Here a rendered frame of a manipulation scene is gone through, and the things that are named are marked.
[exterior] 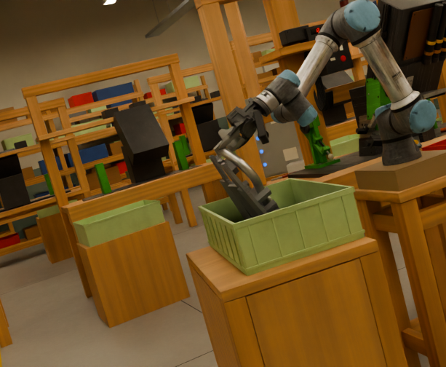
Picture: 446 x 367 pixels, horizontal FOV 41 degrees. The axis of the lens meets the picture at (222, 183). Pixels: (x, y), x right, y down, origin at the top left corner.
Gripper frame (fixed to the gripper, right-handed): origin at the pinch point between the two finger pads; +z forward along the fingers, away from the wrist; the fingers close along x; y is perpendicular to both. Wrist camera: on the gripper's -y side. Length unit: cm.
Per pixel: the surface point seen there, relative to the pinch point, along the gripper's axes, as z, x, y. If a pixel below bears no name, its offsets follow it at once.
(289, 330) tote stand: 27, -20, -51
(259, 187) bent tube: 0.5, -9.9, -13.6
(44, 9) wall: -111, -520, 975
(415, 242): -30, -57, -49
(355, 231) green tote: -10, -22, -44
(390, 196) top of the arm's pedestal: -36, -47, -33
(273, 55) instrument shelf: -72, -73, 78
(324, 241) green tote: -0.9, -18.5, -40.1
